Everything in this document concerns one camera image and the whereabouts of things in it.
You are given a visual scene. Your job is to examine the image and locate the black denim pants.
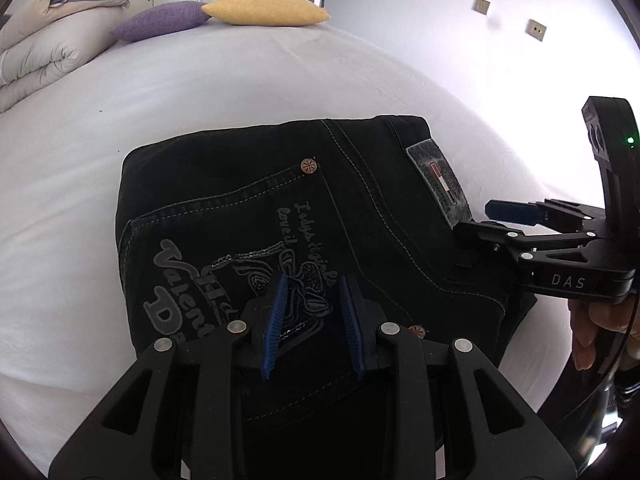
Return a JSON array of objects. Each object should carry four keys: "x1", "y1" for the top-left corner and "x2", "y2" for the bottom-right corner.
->
[{"x1": 114, "y1": 114, "x2": 539, "y2": 480}]

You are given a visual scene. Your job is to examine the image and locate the right human hand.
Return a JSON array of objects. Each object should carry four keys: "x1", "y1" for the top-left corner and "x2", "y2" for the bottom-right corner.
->
[{"x1": 567, "y1": 296, "x2": 636, "y2": 370}]

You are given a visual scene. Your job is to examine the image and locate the white bed mattress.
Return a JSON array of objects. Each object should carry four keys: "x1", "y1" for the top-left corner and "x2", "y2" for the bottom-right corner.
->
[{"x1": 1, "y1": 25, "x2": 544, "y2": 470}]

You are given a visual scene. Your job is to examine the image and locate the yellow pillow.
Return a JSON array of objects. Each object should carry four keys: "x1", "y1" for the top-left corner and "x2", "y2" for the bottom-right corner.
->
[{"x1": 202, "y1": 0, "x2": 331, "y2": 27}]

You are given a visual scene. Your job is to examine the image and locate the purple pillow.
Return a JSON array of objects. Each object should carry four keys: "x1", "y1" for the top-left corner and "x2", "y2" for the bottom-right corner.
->
[{"x1": 111, "y1": 1, "x2": 209, "y2": 42}]

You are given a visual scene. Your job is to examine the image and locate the folded beige duvet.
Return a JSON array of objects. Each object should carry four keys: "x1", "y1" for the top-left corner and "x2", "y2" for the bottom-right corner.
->
[{"x1": 1, "y1": 0, "x2": 129, "y2": 112}]

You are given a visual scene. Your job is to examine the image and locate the lower wall socket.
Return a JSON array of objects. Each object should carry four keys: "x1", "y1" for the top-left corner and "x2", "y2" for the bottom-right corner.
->
[{"x1": 525, "y1": 20, "x2": 547, "y2": 41}]

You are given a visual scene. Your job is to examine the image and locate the wall socket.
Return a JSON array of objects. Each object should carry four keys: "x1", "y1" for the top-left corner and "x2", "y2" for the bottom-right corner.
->
[
  {"x1": 525, "y1": 20, "x2": 547, "y2": 41},
  {"x1": 472, "y1": 0, "x2": 490, "y2": 15}
]

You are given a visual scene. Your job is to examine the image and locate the upper wall socket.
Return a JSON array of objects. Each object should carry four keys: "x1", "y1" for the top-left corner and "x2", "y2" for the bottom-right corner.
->
[{"x1": 472, "y1": 0, "x2": 490, "y2": 15}]

